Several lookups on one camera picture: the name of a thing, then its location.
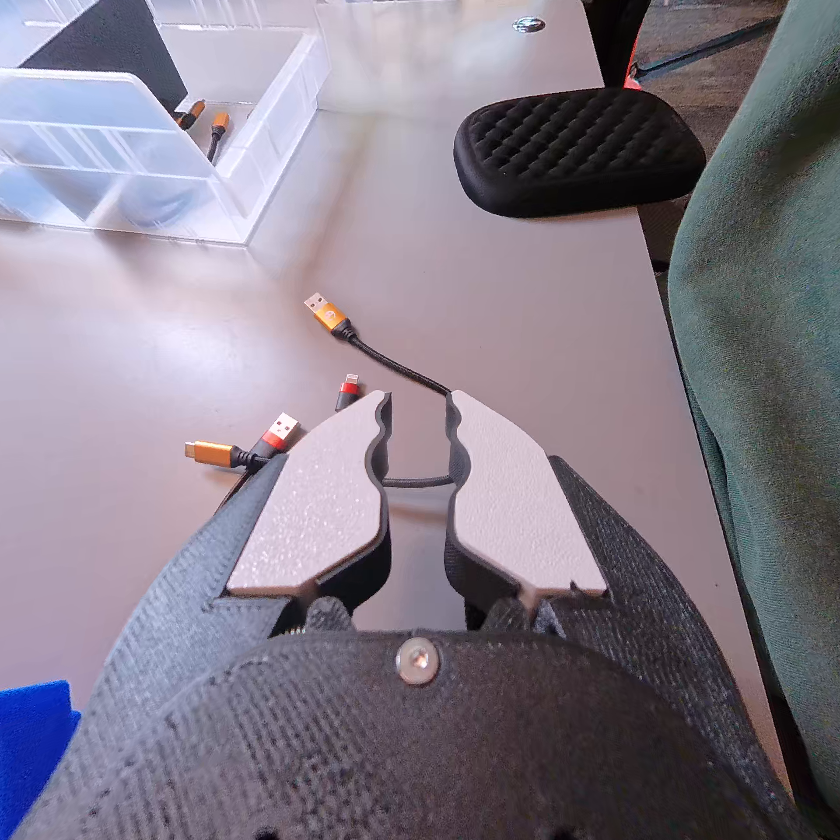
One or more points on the black divider of clear bin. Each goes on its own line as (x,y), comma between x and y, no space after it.
(118,46)

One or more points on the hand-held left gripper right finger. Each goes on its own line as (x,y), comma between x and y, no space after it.
(518,525)

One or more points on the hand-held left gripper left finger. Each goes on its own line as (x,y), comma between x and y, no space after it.
(315,518)

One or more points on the person's green sweatshirt torso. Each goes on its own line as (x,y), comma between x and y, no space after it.
(768,328)

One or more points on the clear plastic bin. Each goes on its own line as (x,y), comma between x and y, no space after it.
(275,98)
(426,59)

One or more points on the blue plastic bin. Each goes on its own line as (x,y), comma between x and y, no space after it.
(33,741)

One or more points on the black chair armrest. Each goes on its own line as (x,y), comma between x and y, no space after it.
(577,151)

